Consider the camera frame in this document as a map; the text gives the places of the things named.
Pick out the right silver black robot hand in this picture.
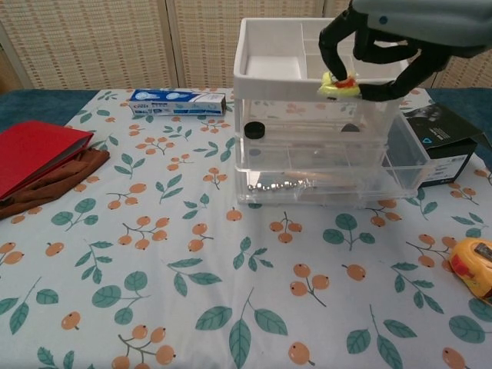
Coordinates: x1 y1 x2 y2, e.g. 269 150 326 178
317 0 492 103

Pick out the clear plastic bag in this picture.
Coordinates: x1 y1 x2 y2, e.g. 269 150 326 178
232 115 440 207

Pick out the transparent drawer with white knob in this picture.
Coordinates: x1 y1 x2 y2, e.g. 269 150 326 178
241 140 387 170

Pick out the black cardboard box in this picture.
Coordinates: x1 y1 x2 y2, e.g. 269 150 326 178
384 101 492 189

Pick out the black round cap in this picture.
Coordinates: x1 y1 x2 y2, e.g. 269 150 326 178
244 121 267 140

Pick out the yellow tape measure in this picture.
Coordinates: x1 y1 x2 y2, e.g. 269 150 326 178
448 237 492 301

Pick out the blue white toothpaste box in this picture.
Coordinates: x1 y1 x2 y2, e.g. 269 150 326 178
129 88 227 118

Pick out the woven bamboo folding screen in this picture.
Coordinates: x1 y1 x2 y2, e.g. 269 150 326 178
0 0 492 92

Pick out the floral printed tablecloth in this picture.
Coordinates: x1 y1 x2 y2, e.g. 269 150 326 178
0 87 492 369

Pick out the brown cloth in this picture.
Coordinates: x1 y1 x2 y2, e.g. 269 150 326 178
0 148 111 221

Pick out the red spiral notebook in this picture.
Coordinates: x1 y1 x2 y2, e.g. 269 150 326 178
0 120 95 201

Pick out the white plastic drawer organizer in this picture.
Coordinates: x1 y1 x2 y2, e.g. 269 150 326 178
233 17 411 211

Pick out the silver bead chain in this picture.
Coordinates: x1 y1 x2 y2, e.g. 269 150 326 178
245 179 309 192

